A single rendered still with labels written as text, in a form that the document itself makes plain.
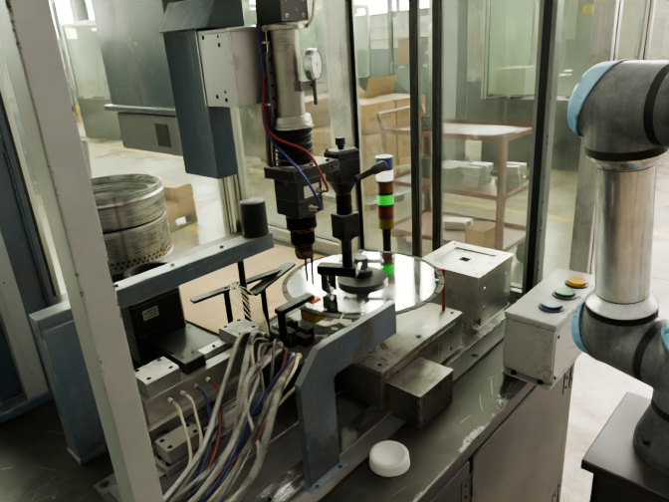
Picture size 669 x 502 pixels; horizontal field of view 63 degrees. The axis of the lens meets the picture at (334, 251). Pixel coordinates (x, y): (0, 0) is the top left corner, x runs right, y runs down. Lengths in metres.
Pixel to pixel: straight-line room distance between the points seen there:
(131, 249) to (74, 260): 1.00
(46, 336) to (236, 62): 0.55
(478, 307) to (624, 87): 0.67
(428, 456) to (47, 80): 0.83
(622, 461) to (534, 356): 0.25
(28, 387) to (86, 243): 0.83
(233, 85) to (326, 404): 0.54
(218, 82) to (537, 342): 0.79
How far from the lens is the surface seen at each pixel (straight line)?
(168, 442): 1.07
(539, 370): 1.23
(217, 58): 0.98
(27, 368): 1.35
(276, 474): 1.03
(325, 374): 0.90
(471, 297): 1.37
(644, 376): 1.07
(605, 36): 1.34
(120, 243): 1.55
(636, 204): 0.97
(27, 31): 0.54
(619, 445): 1.14
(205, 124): 1.04
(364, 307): 1.09
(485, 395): 1.20
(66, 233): 0.55
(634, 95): 0.88
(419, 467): 1.03
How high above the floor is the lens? 1.44
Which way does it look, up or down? 21 degrees down
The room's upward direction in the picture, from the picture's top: 4 degrees counter-clockwise
